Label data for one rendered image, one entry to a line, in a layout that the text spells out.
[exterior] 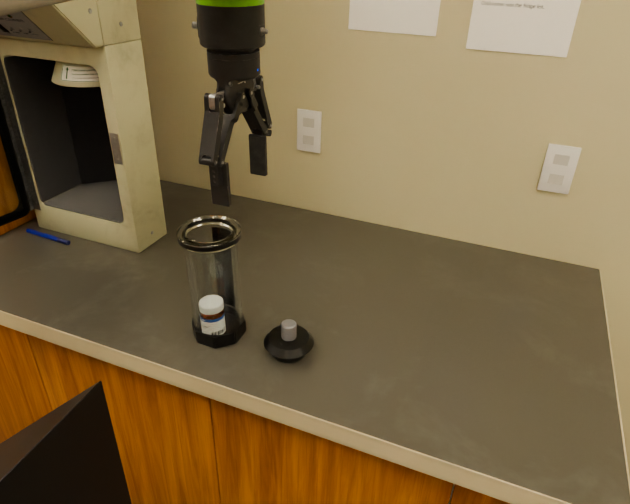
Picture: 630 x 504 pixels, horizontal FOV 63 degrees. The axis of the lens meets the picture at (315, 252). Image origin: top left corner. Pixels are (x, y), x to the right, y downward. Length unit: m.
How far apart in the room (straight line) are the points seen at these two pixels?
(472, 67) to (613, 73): 0.29
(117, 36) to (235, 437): 0.82
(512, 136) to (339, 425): 0.80
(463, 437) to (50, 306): 0.83
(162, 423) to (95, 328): 0.24
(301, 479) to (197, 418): 0.23
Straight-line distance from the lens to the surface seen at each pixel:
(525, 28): 1.28
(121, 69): 1.20
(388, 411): 0.89
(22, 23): 1.20
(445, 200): 1.39
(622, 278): 1.47
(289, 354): 0.93
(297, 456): 1.01
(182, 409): 1.08
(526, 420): 0.94
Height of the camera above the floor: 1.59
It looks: 30 degrees down
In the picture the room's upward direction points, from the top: 2 degrees clockwise
